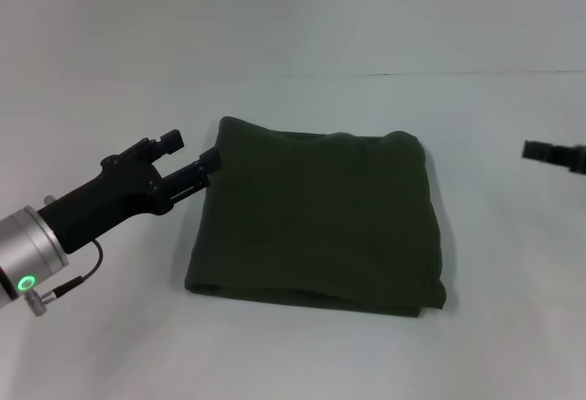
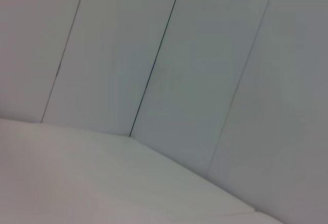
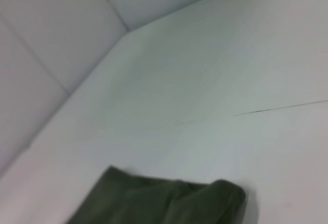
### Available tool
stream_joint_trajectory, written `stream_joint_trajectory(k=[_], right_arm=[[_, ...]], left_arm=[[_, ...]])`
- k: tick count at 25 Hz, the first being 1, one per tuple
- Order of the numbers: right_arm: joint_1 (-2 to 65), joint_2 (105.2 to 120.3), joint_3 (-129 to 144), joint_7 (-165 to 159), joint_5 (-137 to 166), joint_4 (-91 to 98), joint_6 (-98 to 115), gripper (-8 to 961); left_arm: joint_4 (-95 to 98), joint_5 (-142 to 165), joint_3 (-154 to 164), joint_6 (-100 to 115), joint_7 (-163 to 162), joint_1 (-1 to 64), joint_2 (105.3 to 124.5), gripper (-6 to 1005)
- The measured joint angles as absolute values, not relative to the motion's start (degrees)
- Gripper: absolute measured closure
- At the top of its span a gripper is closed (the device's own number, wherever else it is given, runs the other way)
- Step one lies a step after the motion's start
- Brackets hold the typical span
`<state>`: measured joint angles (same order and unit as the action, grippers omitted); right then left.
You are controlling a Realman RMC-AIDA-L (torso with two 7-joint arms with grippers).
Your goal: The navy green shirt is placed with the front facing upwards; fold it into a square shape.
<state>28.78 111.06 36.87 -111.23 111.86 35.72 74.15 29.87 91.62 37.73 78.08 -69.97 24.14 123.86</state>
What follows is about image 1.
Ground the dark green FREE t-shirt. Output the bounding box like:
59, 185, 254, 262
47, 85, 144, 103
183, 115, 448, 319

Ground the left arm cable with plug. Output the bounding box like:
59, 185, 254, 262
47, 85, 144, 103
25, 239, 103, 318

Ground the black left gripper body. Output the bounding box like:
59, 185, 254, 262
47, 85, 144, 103
37, 136, 176, 255

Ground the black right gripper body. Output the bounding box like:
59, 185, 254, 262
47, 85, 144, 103
552, 142, 586, 176

